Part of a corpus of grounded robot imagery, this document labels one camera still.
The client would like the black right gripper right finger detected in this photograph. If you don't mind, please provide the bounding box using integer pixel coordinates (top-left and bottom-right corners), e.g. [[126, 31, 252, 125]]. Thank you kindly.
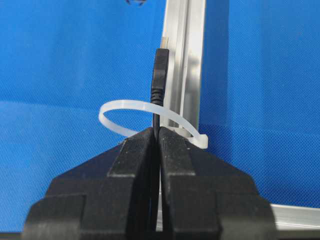
[[158, 127, 277, 240]]

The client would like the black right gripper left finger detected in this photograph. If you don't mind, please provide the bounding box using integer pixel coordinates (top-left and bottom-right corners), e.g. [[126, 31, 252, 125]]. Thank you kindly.
[[21, 128, 157, 240]]

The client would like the white zip tie loop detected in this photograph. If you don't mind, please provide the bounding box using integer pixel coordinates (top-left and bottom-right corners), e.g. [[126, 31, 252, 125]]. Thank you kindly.
[[98, 99, 209, 149]]

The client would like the blue table mat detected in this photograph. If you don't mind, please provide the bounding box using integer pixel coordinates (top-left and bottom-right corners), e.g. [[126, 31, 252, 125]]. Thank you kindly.
[[0, 0, 320, 232]]

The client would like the aluminium extrusion frame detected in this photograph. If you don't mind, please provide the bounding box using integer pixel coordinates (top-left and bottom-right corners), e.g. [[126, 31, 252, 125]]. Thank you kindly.
[[162, 0, 320, 230]]

